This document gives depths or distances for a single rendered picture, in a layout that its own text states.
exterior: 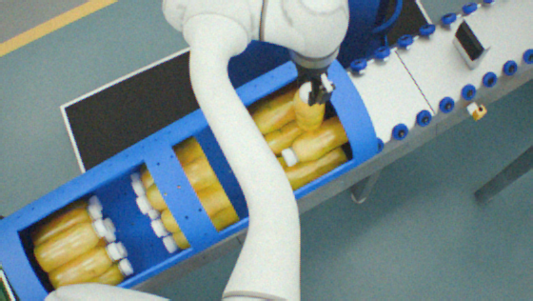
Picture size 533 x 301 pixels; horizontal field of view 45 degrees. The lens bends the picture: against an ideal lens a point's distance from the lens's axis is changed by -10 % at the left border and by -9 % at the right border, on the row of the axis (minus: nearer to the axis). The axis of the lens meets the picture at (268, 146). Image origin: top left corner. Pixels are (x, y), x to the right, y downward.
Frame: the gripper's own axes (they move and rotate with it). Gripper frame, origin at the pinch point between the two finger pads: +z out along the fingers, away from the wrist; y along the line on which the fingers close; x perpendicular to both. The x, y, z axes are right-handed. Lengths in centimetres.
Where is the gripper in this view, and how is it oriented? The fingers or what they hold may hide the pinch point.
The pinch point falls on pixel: (309, 87)
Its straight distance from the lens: 141.0
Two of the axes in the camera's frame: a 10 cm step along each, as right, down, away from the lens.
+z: 0.2, 2.6, 9.6
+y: -4.8, -8.4, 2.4
